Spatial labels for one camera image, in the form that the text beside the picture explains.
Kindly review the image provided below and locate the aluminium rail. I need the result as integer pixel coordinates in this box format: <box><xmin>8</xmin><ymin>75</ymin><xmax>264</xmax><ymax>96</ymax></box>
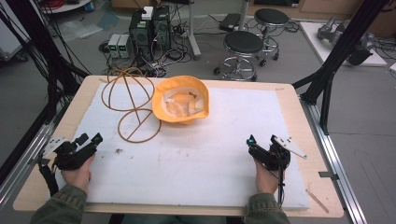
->
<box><xmin>0</xmin><ymin>102</ymin><xmax>68</xmax><ymax>210</ymax></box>
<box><xmin>299</xmin><ymin>94</ymin><xmax>369</xmax><ymax>224</ymax></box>

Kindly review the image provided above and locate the grey power supply unit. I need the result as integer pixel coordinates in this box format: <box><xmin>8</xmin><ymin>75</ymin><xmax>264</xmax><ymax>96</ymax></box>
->
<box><xmin>107</xmin><ymin>33</ymin><xmax>121</xmax><ymax>59</ymax></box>
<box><xmin>118</xmin><ymin>34</ymin><xmax>134</xmax><ymax>60</ymax></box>

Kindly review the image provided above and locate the grey tape piece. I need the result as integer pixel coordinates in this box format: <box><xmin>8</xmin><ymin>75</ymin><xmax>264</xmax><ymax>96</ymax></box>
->
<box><xmin>318</xmin><ymin>170</ymin><xmax>340</xmax><ymax>182</ymax></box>

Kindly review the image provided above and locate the grey metal table leg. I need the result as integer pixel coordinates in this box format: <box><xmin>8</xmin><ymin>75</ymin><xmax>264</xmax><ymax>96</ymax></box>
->
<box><xmin>186</xmin><ymin>0</ymin><xmax>203</xmax><ymax>61</ymax></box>

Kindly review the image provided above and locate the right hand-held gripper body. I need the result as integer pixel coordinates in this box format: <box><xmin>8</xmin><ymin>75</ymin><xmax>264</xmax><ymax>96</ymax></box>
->
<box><xmin>247</xmin><ymin>135</ymin><xmax>308</xmax><ymax>172</ymax></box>

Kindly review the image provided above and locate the yellow bucket hat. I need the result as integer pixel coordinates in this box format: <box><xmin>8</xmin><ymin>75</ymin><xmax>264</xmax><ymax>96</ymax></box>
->
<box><xmin>150</xmin><ymin>75</ymin><xmax>210</xmax><ymax>126</ymax></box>

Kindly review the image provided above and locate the brown wire hat stand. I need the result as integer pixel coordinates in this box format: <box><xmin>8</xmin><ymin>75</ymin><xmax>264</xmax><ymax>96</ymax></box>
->
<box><xmin>100</xmin><ymin>66</ymin><xmax>163</xmax><ymax>145</ymax></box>

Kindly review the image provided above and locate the white foam mat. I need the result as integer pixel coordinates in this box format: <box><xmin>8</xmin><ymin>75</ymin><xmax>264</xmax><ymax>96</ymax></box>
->
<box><xmin>46</xmin><ymin>81</ymin><xmax>311</xmax><ymax>210</ymax></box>

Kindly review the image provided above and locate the white box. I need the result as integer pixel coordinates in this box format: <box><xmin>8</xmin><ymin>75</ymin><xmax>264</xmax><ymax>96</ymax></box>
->
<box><xmin>141</xmin><ymin>6</ymin><xmax>154</xmax><ymax>21</ymax></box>

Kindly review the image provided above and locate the black metal frame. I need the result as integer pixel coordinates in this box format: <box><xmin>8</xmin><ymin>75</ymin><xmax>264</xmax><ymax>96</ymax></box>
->
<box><xmin>0</xmin><ymin>0</ymin><xmax>92</xmax><ymax>185</ymax></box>
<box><xmin>291</xmin><ymin>0</ymin><xmax>391</xmax><ymax>136</ymax></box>

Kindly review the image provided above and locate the clear plastic sheet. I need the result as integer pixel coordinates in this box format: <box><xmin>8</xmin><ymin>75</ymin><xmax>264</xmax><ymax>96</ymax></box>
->
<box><xmin>57</xmin><ymin>19</ymin><xmax>105</xmax><ymax>40</ymax></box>

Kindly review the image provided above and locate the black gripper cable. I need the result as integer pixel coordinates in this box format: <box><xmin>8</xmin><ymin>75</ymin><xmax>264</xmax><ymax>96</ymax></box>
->
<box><xmin>36</xmin><ymin>154</ymin><xmax>61</xmax><ymax>198</ymax></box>
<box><xmin>276</xmin><ymin>154</ymin><xmax>287</xmax><ymax>208</ymax></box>

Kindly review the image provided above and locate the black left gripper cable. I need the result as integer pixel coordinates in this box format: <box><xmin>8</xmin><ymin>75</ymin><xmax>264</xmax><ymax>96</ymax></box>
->
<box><xmin>36</xmin><ymin>154</ymin><xmax>61</xmax><ymax>198</ymax></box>

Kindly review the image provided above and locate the white board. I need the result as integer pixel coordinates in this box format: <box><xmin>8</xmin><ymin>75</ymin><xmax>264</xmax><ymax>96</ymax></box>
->
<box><xmin>299</xmin><ymin>21</ymin><xmax>389</xmax><ymax>68</ymax></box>

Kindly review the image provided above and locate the wooden table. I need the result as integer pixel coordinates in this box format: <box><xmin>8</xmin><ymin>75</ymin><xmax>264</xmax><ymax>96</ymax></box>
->
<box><xmin>12</xmin><ymin>75</ymin><xmax>346</xmax><ymax>219</ymax></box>

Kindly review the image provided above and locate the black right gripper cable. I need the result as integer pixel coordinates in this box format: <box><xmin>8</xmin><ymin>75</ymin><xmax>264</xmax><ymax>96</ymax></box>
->
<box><xmin>276</xmin><ymin>154</ymin><xmax>287</xmax><ymax>208</ymax></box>

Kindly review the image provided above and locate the person's right hand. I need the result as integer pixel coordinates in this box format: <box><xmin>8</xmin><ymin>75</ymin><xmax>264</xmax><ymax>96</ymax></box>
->
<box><xmin>254</xmin><ymin>159</ymin><xmax>286</xmax><ymax>196</ymax></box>

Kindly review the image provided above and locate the grey metal post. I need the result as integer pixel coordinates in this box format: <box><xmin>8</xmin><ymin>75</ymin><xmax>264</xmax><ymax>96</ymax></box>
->
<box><xmin>237</xmin><ymin>0</ymin><xmax>252</xmax><ymax>32</ymax></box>

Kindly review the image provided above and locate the black computer tower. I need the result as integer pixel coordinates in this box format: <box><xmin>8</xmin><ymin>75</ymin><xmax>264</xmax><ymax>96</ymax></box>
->
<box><xmin>151</xmin><ymin>5</ymin><xmax>173</xmax><ymax>52</ymax></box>
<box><xmin>128</xmin><ymin>8</ymin><xmax>154</xmax><ymax>63</ymax></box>

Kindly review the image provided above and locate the thin wooden stick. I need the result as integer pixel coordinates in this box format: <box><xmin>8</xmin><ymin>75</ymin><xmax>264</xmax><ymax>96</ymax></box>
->
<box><xmin>304</xmin><ymin>188</ymin><xmax>331</xmax><ymax>215</ymax></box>

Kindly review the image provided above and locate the person's left hand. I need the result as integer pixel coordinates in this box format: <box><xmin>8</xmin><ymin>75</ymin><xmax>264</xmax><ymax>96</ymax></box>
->
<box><xmin>60</xmin><ymin>153</ymin><xmax>97</xmax><ymax>194</ymax></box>

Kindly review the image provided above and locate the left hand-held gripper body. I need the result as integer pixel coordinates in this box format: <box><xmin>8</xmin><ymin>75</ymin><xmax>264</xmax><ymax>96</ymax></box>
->
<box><xmin>41</xmin><ymin>135</ymin><xmax>98</xmax><ymax>172</ymax></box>

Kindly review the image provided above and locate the round white table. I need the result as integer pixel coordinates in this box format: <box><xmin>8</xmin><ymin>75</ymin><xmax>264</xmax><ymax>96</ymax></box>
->
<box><xmin>37</xmin><ymin>0</ymin><xmax>95</xmax><ymax>15</ymax></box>

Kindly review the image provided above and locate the black round stool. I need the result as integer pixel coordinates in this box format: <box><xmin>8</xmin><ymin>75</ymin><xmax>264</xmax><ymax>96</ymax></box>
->
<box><xmin>253</xmin><ymin>7</ymin><xmax>290</xmax><ymax>67</ymax></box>
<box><xmin>213</xmin><ymin>30</ymin><xmax>266</xmax><ymax>83</ymax></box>

